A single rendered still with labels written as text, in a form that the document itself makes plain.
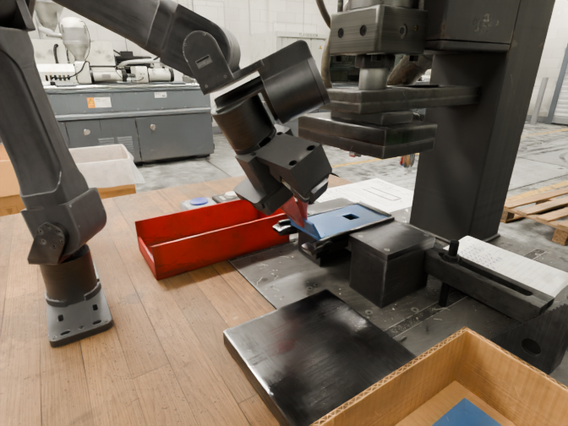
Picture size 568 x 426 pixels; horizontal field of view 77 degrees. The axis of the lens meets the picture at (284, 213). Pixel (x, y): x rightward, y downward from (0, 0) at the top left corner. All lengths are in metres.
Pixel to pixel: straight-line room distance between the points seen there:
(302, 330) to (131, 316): 0.23
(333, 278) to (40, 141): 0.43
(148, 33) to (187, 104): 4.63
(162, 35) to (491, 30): 0.43
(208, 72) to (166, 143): 4.64
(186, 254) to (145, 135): 4.40
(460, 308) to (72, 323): 0.51
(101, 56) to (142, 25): 5.04
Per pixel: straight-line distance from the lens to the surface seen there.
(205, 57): 0.39
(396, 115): 0.50
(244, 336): 0.44
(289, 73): 0.40
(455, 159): 0.71
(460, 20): 0.55
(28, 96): 0.50
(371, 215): 0.59
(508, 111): 0.70
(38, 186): 0.51
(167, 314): 0.53
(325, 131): 0.53
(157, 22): 0.41
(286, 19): 7.92
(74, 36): 5.10
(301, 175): 0.35
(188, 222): 0.70
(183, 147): 5.08
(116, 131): 4.91
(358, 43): 0.49
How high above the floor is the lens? 1.21
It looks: 22 degrees down
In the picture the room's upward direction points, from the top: straight up
